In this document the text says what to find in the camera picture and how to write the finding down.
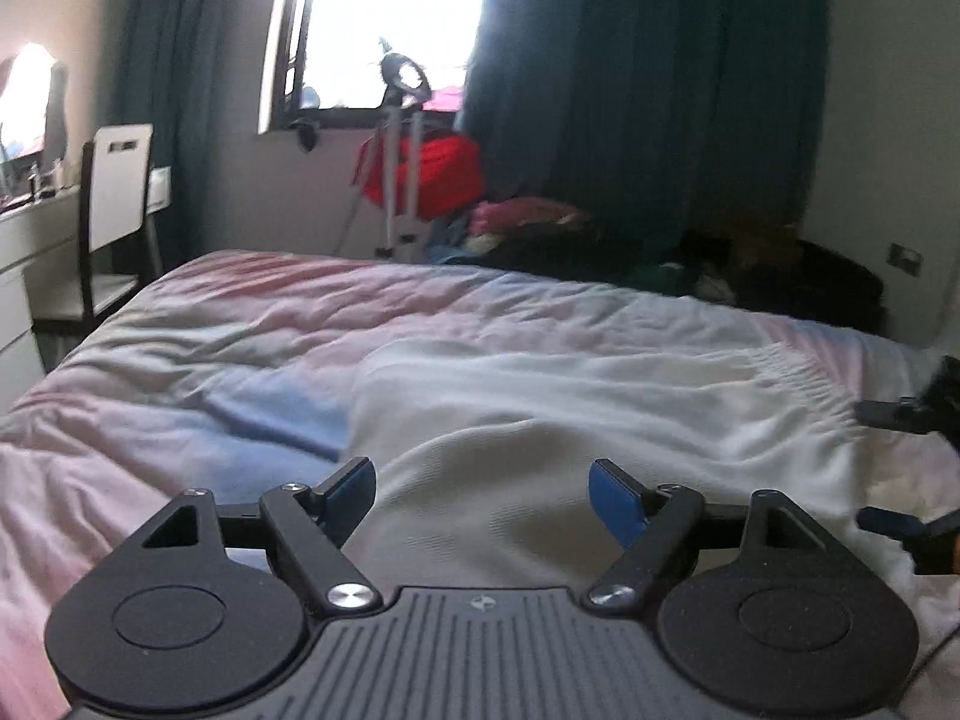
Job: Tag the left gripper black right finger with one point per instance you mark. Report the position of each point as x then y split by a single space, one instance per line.
750 609

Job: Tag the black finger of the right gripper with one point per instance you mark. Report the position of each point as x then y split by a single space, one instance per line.
933 410
932 546

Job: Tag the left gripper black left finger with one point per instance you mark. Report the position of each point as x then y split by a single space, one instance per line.
208 605

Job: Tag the white zip jacket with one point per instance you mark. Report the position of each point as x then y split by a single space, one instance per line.
482 462

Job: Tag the pile of clothes on floor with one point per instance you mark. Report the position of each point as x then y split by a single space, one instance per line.
731 259

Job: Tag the pink pastel bed duvet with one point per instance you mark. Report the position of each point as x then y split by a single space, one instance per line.
235 374

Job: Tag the white chair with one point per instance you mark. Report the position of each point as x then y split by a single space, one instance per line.
112 203

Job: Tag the white drawer desk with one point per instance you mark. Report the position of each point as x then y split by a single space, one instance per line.
39 246

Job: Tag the dark teal curtain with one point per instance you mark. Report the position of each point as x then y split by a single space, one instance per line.
652 115

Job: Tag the red bag on stand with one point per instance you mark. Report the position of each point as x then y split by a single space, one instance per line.
450 175

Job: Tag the lit vanity mirror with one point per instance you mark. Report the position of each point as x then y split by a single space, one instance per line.
34 128

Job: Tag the white metal stand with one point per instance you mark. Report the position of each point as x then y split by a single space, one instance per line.
400 137

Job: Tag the window with dark frame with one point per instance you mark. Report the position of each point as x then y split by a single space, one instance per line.
323 57

